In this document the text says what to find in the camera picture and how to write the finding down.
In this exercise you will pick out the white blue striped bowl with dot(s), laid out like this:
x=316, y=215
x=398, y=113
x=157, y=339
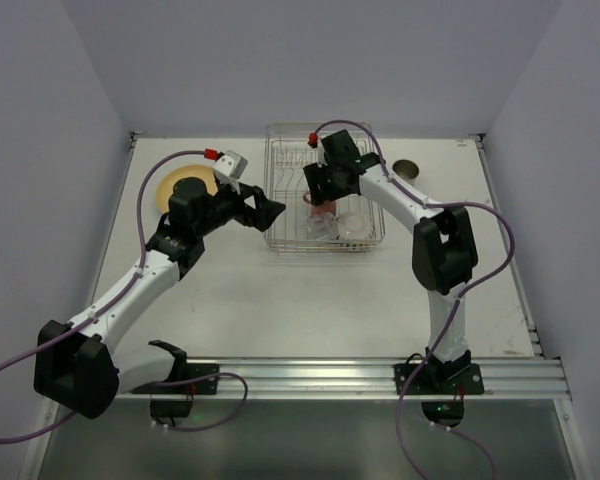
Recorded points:
x=354, y=226

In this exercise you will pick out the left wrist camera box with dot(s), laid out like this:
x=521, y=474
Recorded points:
x=229, y=168

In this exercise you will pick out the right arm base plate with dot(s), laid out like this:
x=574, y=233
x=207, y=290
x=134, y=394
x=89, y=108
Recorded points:
x=454, y=380

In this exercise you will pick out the pink dotted mug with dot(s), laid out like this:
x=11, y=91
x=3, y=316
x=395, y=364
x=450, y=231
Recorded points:
x=329, y=207

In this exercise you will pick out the wire dish rack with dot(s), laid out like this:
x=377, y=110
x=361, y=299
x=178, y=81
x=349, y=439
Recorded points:
x=286, y=154

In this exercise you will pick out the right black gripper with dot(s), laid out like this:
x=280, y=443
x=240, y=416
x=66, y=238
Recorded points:
x=320, y=185

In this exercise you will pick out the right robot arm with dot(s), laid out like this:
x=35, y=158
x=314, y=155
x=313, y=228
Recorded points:
x=444, y=252

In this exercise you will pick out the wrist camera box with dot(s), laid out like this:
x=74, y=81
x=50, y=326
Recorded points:
x=320, y=157
x=229, y=168

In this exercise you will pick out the white brown mug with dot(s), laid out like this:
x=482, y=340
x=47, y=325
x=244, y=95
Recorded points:
x=406, y=169

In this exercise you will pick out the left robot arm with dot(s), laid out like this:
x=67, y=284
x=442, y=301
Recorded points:
x=76, y=365

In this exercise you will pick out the clear glass cup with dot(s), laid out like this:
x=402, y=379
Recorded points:
x=322, y=228

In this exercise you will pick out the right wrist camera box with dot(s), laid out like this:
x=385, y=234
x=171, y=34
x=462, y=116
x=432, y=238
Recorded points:
x=320, y=157

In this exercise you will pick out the aluminium mounting rail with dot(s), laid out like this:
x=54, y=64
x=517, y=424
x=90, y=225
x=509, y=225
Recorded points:
x=346, y=379

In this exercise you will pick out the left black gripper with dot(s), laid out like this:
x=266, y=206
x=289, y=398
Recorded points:
x=251, y=211

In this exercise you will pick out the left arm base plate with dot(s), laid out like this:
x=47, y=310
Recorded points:
x=174, y=403

